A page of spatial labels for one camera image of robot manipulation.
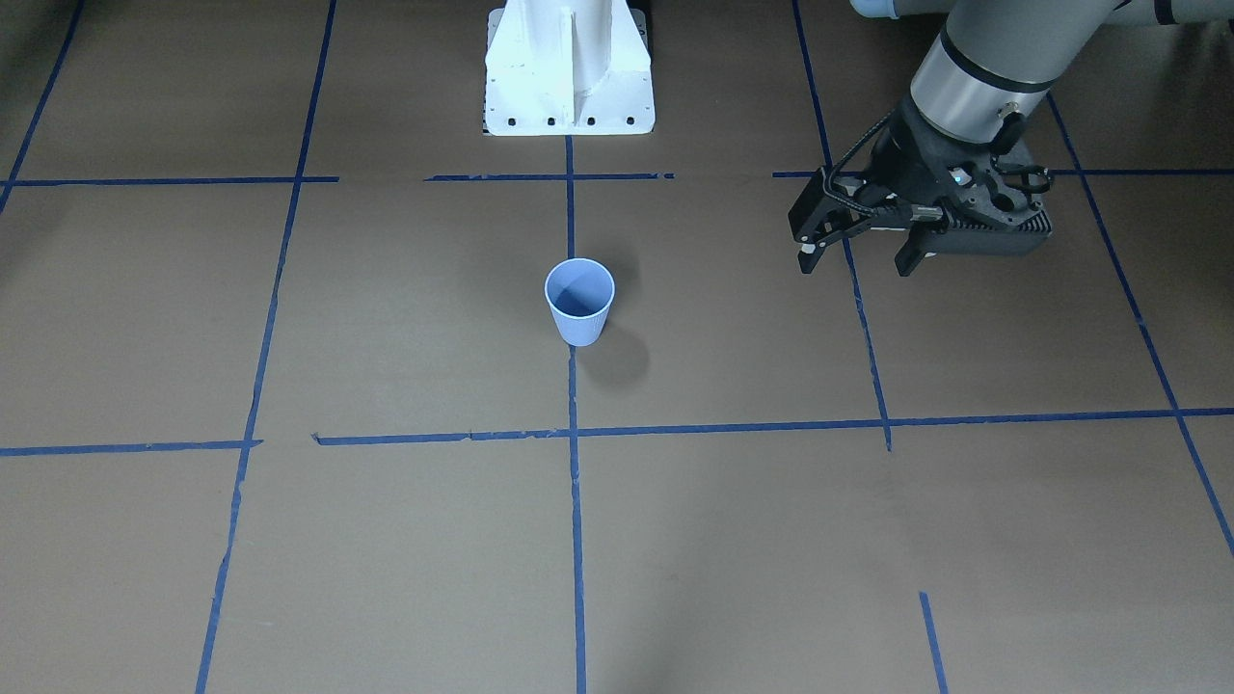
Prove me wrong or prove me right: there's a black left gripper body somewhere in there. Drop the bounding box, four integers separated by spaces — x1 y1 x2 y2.
847 98 993 227

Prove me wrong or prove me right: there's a light blue ribbed cup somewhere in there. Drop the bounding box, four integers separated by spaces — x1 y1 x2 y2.
544 256 616 347

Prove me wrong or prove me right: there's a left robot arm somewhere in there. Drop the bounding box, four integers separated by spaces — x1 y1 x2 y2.
789 1 1232 277

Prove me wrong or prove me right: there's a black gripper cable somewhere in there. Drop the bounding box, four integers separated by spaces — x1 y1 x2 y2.
821 109 902 224

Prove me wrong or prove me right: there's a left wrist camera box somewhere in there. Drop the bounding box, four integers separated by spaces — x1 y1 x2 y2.
926 161 1055 256

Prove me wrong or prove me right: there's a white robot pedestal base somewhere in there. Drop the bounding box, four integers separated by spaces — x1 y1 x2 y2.
482 1 656 137

